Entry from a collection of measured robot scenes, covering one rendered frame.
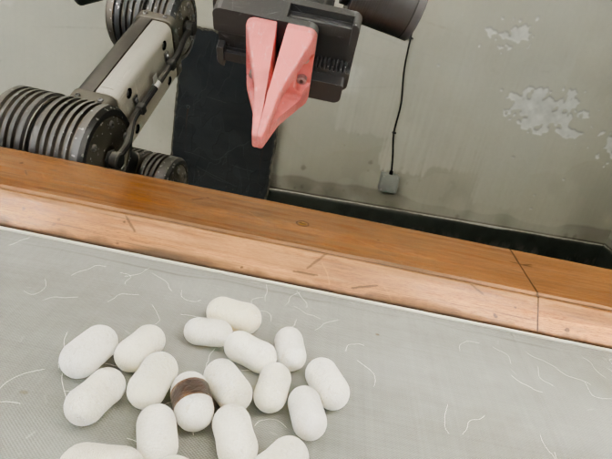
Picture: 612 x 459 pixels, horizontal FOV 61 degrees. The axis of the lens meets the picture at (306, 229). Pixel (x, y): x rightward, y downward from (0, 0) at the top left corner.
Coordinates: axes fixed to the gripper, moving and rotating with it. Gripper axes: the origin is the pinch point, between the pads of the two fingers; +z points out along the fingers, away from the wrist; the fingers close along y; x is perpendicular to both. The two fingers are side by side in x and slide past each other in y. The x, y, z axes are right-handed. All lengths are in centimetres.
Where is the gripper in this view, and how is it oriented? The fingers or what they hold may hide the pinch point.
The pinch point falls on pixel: (260, 131)
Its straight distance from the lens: 35.0
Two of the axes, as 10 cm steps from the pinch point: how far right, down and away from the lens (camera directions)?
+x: -0.9, 4.4, 8.9
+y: 9.8, 2.0, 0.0
